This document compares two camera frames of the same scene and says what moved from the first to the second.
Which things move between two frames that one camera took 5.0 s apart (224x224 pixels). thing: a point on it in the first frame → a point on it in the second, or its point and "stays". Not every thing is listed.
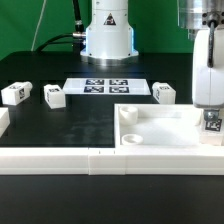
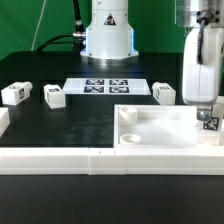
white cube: [211, 132] stays
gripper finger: [211, 115] → [204, 114]
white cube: [164, 93] stays
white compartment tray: [159, 126] stays
